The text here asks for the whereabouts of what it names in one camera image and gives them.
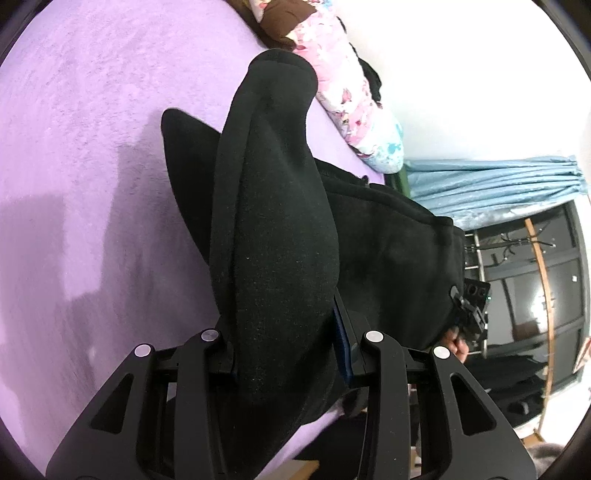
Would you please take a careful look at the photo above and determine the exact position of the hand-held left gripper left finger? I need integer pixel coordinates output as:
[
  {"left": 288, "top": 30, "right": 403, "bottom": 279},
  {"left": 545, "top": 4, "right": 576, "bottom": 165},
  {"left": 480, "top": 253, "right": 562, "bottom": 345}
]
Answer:
[{"left": 46, "top": 328, "right": 241, "bottom": 480}]

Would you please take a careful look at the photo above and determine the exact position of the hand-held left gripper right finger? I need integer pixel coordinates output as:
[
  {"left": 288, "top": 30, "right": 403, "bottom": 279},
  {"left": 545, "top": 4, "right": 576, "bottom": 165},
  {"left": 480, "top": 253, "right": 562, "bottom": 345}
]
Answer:
[{"left": 332, "top": 295, "right": 539, "bottom": 480}]

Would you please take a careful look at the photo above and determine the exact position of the black zip jacket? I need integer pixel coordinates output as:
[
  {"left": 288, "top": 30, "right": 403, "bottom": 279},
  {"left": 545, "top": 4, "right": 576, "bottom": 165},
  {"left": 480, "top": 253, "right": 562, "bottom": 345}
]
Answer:
[{"left": 161, "top": 48, "right": 467, "bottom": 480}]

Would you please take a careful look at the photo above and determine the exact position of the black clothes heap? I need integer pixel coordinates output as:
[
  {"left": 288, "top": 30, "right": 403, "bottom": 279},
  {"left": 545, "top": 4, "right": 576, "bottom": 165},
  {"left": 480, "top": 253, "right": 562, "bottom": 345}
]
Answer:
[{"left": 349, "top": 44, "right": 384, "bottom": 109}]

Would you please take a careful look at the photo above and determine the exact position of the person's right hand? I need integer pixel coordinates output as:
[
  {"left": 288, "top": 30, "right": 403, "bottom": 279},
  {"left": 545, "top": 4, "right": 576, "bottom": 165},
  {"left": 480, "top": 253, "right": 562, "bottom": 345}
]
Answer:
[{"left": 441, "top": 325, "right": 469, "bottom": 363}]

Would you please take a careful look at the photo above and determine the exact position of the curved wooden pole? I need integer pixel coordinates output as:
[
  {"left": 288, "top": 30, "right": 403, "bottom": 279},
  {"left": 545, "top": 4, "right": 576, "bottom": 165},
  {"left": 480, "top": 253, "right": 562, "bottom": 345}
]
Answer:
[{"left": 524, "top": 217, "right": 557, "bottom": 439}]

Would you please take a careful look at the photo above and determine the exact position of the light blue curtain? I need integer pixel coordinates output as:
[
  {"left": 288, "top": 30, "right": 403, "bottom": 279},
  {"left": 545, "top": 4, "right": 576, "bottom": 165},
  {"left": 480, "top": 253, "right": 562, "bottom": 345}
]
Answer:
[{"left": 404, "top": 156, "right": 591, "bottom": 232}]

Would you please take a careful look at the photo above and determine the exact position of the green cloth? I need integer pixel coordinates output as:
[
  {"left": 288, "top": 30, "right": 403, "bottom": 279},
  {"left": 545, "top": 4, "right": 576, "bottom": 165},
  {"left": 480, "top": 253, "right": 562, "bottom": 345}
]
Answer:
[{"left": 385, "top": 164, "right": 413, "bottom": 195}]

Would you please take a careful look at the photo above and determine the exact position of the pink floral pillow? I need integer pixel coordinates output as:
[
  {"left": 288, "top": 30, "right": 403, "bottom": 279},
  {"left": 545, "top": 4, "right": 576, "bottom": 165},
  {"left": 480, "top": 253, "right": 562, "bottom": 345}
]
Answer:
[{"left": 245, "top": 0, "right": 406, "bottom": 174}]

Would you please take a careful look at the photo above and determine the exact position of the purple bed sheet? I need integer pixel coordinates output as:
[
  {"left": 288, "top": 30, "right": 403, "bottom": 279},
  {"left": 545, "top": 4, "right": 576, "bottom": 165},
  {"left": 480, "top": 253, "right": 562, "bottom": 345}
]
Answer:
[{"left": 0, "top": 0, "right": 385, "bottom": 480}]

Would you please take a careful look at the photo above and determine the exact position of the brown plush cushion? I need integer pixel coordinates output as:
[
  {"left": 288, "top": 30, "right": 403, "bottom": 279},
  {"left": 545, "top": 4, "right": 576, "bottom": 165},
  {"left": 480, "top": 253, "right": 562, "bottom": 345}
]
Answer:
[{"left": 235, "top": 0, "right": 320, "bottom": 52}]

